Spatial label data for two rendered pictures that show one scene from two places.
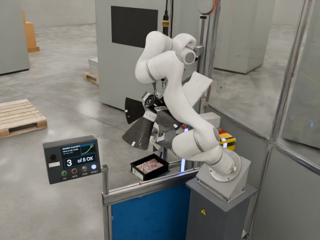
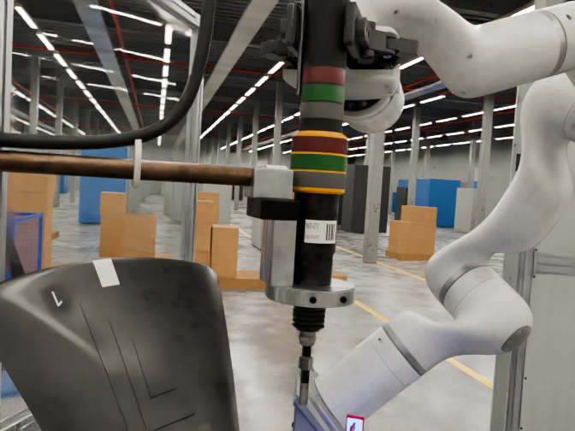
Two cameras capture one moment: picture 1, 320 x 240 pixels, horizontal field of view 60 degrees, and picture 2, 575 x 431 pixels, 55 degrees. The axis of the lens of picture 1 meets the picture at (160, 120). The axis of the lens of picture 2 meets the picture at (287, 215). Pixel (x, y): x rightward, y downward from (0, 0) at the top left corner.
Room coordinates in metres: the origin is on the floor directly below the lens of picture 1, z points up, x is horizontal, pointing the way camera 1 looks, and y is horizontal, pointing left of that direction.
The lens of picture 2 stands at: (2.20, 0.27, 1.51)
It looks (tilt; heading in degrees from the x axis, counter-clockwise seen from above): 3 degrees down; 223
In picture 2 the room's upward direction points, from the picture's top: 3 degrees clockwise
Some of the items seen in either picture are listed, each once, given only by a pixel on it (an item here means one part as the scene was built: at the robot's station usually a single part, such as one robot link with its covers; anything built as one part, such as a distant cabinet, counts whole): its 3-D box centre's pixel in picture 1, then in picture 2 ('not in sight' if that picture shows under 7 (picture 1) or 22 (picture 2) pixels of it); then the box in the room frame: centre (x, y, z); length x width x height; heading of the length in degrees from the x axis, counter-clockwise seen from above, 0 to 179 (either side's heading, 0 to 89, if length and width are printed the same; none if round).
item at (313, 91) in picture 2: not in sight; (323, 96); (1.88, -0.01, 1.58); 0.03 x 0.03 x 0.01
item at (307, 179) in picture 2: not in sight; (317, 180); (1.88, -0.01, 1.52); 0.04 x 0.04 x 0.01
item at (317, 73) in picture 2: not in sight; (323, 79); (1.88, -0.01, 1.59); 0.03 x 0.03 x 0.01
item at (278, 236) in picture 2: not in sight; (301, 235); (1.88, -0.01, 1.47); 0.09 x 0.07 x 0.10; 152
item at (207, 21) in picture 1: (195, 112); not in sight; (2.51, -0.34, 0.90); 0.08 x 0.06 x 1.80; 62
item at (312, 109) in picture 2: not in sight; (321, 113); (1.88, -0.01, 1.57); 0.03 x 0.03 x 0.01
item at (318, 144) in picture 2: not in sight; (319, 146); (1.88, -0.01, 1.54); 0.04 x 0.04 x 0.01
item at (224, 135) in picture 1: (221, 144); not in sight; (1.69, -0.43, 1.02); 0.16 x 0.10 x 0.11; 117
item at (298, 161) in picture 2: not in sight; (318, 162); (1.88, -0.01, 1.53); 0.04 x 0.04 x 0.01
